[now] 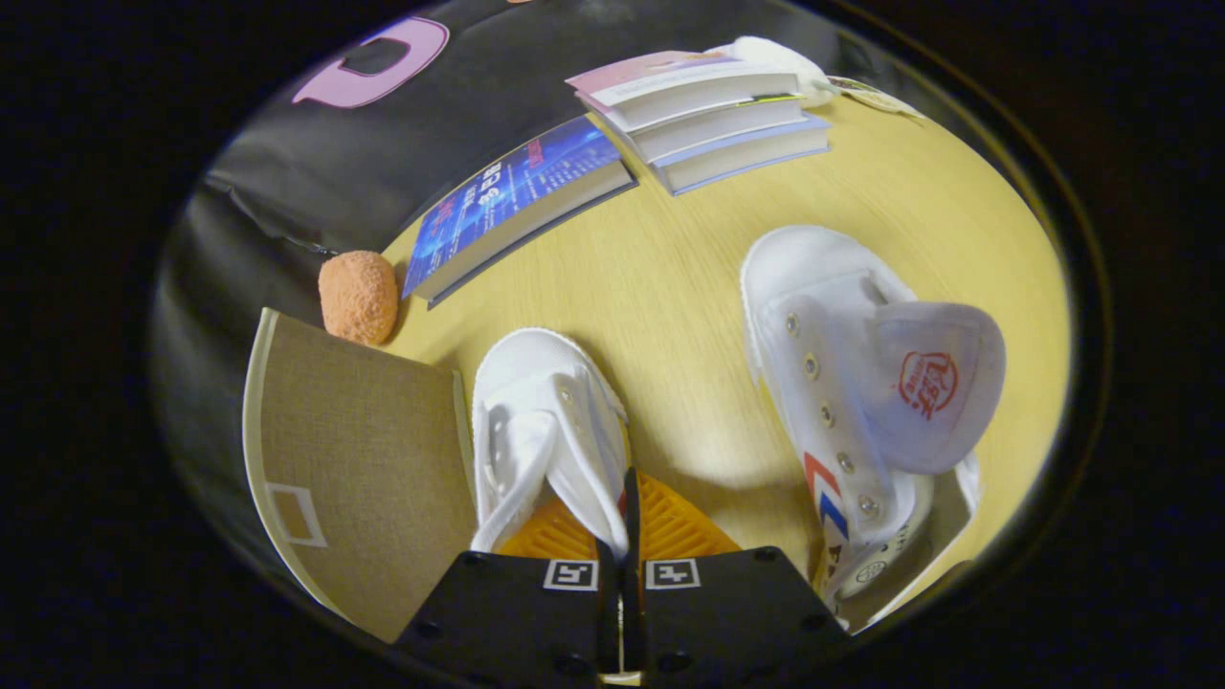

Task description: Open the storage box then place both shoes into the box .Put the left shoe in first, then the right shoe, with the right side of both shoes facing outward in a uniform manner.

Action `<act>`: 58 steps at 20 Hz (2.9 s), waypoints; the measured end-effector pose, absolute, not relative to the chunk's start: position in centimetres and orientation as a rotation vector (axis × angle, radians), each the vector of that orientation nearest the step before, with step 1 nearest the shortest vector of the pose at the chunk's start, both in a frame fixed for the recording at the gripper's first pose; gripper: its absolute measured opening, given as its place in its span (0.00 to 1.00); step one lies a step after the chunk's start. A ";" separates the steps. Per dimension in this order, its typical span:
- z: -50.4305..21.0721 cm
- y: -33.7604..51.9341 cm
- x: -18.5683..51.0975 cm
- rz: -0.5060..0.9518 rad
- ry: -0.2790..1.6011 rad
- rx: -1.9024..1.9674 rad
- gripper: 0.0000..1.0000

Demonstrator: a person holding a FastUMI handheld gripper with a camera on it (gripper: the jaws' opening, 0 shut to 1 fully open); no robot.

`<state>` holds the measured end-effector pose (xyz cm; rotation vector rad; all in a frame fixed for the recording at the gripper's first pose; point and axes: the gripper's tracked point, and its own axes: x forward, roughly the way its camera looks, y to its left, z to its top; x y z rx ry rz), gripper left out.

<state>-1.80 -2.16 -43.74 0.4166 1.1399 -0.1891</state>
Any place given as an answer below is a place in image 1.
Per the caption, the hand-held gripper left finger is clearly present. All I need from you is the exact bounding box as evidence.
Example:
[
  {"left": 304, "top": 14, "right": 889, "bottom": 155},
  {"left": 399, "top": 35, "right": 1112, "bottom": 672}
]
[{"left": 394, "top": 496, "right": 621, "bottom": 685}]

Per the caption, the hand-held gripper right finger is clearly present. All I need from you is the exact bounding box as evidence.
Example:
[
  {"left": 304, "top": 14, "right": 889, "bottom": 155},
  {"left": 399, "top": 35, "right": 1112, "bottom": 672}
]
[{"left": 622, "top": 466, "right": 852, "bottom": 686}]

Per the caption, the white canvas shoe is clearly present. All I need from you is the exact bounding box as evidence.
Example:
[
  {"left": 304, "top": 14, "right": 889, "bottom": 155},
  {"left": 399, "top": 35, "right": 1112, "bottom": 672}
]
[
  {"left": 740, "top": 224, "right": 1008, "bottom": 606},
  {"left": 469, "top": 327, "right": 633, "bottom": 561}
]

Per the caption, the beige fabric storage box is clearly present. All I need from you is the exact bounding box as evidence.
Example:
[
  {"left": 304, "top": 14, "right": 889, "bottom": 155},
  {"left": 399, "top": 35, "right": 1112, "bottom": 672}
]
[{"left": 241, "top": 306, "right": 479, "bottom": 644}]

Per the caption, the orange fuzzy ball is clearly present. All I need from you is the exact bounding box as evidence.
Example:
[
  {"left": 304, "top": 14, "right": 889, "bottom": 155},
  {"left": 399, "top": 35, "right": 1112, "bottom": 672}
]
[{"left": 318, "top": 250, "right": 399, "bottom": 346}]

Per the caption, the pale blue cover book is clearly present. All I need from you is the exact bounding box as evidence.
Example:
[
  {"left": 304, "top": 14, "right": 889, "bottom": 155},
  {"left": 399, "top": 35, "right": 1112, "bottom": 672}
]
[{"left": 653, "top": 115, "right": 832, "bottom": 197}]

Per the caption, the white cover book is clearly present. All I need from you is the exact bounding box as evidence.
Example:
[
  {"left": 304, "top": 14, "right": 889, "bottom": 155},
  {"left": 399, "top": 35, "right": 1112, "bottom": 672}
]
[{"left": 612, "top": 94, "right": 810, "bottom": 166}]

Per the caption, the pink cover book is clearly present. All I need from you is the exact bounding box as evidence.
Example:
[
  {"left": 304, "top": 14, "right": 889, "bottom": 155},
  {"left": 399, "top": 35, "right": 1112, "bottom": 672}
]
[{"left": 567, "top": 50, "right": 803, "bottom": 132}]

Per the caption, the white soft cloth bundle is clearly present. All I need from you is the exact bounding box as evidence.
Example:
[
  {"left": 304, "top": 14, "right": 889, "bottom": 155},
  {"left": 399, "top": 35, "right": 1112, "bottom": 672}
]
[{"left": 706, "top": 35, "right": 841, "bottom": 108}]

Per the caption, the black backdrop cloth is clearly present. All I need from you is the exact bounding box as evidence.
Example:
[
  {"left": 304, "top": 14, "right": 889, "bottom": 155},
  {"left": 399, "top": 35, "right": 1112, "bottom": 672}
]
[{"left": 148, "top": 0, "right": 848, "bottom": 613}]

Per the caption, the beige colour swatch card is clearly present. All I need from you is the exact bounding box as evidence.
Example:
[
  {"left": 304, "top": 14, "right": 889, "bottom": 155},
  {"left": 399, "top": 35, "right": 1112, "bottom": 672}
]
[{"left": 828, "top": 75, "right": 926, "bottom": 120}]

